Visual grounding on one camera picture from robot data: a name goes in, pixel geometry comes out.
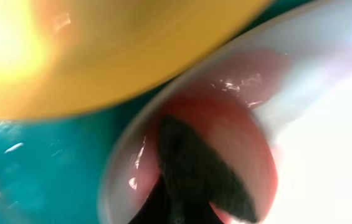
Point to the teal plastic tray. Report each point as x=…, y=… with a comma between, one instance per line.
x=51, y=168

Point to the light blue plate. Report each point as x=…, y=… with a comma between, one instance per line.
x=294, y=74

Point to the yellow-green plate top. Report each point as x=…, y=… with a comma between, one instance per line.
x=63, y=57

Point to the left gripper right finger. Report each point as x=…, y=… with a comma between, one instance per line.
x=200, y=213

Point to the orange green sponge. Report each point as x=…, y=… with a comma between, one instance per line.
x=210, y=149

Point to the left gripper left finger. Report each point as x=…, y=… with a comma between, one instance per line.
x=155, y=210

